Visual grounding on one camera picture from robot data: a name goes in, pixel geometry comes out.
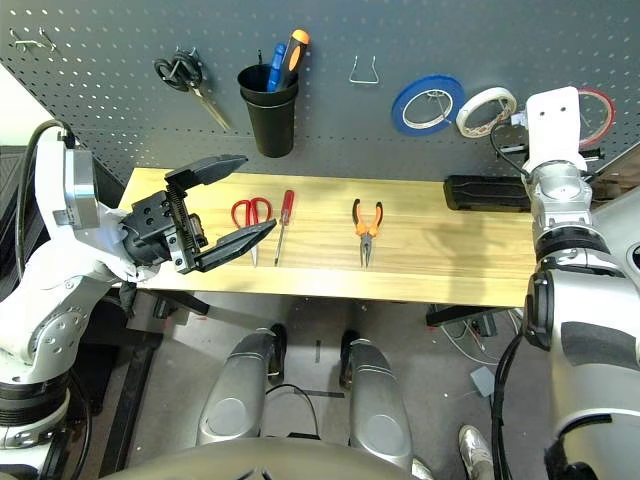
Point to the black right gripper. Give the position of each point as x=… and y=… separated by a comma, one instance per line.
x=592, y=154

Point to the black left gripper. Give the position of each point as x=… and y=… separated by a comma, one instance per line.
x=155, y=225

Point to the orange needle-nose pliers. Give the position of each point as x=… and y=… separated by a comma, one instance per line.
x=368, y=234

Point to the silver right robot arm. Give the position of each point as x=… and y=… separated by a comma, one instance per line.
x=565, y=200

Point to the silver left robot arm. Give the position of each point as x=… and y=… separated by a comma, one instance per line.
x=50, y=300

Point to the grey metal pegboard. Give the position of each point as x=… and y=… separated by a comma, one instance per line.
x=325, y=30

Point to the silver pegboard hook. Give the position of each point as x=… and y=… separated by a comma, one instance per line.
x=48, y=40
x=22, y=44

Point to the red tape roll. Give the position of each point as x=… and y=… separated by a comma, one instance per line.
x=612, y=112

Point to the black plastic cup holder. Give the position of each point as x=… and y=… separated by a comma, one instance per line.
x=272, y=125

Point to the black plastic tool case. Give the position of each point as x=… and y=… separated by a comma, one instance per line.
x=480, y=192

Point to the white tape roll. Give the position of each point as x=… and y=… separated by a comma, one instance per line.
x=482, y=96

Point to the thin black rod tool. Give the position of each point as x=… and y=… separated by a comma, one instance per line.
x=260, y=57

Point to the silver scissors hook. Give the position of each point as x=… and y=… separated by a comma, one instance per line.
x=186, y=51

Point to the orange and black screwdriver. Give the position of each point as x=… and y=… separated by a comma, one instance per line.
x=295, y=55

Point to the silver robot left leg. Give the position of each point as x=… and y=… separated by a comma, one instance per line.
x=235, y=400

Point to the silver robot leg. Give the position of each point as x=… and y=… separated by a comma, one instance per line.
x=235, y=400
x=375, y=410

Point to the blue tape roll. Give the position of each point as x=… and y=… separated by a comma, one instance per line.
x=397, y=107

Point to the black power strip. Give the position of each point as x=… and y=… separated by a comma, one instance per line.
x=487, y=325

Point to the grey floor box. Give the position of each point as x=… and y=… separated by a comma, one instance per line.
x=482, y=382

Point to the silver robot right leg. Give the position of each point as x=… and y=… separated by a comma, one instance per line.
x=375, y=410

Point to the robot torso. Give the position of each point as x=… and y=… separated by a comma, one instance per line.
x=250, y=465

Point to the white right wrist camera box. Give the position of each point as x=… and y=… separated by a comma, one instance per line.
x=555, y=130

